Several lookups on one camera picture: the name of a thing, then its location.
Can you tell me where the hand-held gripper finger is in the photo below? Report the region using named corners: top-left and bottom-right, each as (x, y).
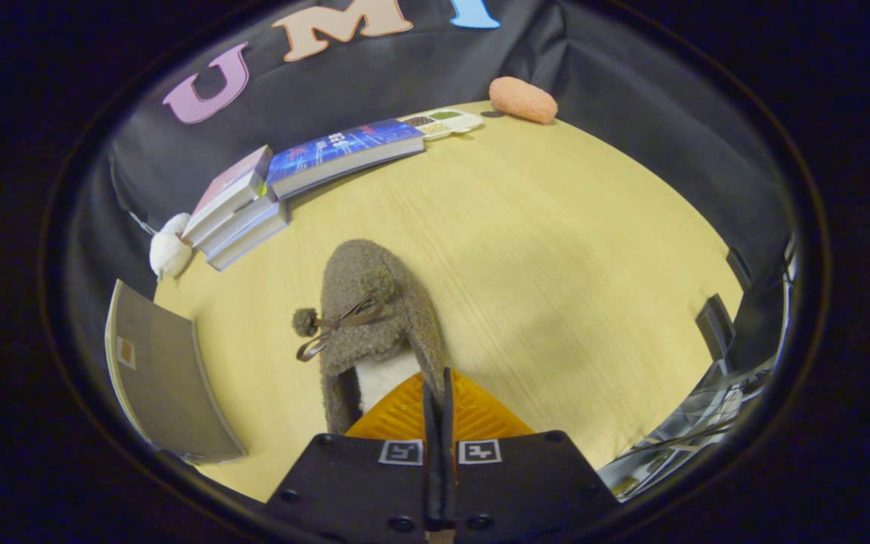
top-left (441, 368), bottom-right (621, 544)
top-left (265, 370), bottom-right (441, 544)

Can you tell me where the grey fuzzy slipper shoe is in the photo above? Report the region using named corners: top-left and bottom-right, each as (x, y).
top-left (292, 240), bottom-right (451, 436)

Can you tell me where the grey storage box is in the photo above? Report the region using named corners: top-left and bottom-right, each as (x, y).
top-left (105, 280), bottom-right (248, 465)

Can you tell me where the grey thick book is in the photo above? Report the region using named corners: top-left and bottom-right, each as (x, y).
top-left (206, 202), bottom-right (291, 272)

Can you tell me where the black table clamp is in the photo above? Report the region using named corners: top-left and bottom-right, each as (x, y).
top-left (695, 294), bottom-right (739, 365)
top-left (726, 247), bottom-right (754, 292)

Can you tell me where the white thick book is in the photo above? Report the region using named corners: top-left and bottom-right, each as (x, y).
top-left (195, 193), bottom-right (279, 258)

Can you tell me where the blue cover book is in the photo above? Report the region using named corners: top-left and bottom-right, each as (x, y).
top-left (265, 119), bottom-right (427, 201)

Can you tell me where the white compartment tray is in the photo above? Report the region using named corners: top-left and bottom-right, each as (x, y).
top-left (399, 109), bottom-right (485, 142)

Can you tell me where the white plush toy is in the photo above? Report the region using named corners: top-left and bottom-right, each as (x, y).
top-left (149, 213), bottom-right (195, 280)

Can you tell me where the pink cover book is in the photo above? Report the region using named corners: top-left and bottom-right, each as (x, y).
top-left (182, 145), bottom-right (275, 244)

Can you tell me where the orange oval sponge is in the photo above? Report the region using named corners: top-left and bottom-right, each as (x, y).
top-left (489, 76), bottom-right (559, 125)

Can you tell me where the black backdrop cloth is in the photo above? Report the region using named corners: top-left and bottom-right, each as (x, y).
top-left (65, 0), bottom-right (798, 379)

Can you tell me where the clutter of cables and equipment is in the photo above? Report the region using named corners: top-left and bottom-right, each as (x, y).
top-left (597, 355), bottom-right (787, 501)

